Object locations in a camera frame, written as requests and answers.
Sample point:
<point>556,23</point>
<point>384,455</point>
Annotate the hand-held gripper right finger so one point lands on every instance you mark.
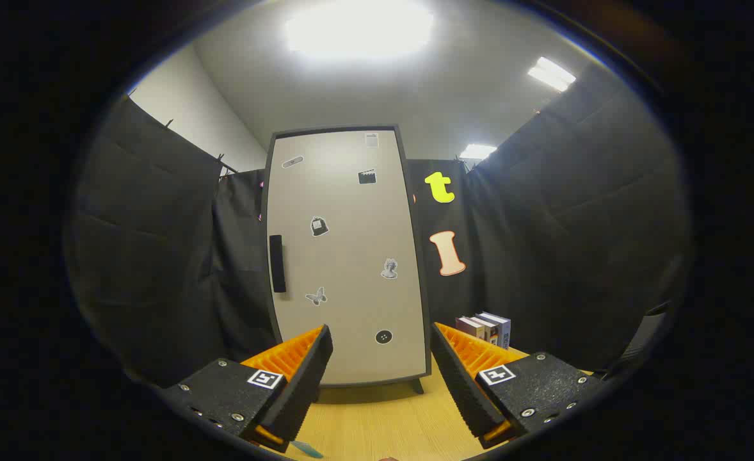
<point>457,390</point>

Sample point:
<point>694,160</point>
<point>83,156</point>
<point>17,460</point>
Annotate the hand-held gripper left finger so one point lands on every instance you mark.
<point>306,384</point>

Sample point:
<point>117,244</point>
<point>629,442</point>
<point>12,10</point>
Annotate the white and blue tube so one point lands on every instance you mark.
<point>306,449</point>

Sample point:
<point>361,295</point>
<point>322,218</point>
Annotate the beige cabinet door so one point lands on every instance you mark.
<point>351,256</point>

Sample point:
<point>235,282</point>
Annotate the dark grey cabinet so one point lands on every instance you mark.
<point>418,385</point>

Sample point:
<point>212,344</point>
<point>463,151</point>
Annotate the dark blue book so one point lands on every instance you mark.
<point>504,330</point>

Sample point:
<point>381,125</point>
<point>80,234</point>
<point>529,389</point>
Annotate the black backdrop cloth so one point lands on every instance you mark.
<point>543,256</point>

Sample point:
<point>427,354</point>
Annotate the dark grey curved object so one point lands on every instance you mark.
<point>642,339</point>

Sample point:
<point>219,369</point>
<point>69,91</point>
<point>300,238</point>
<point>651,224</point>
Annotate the large ceiling light panel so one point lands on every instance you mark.
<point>358,29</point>

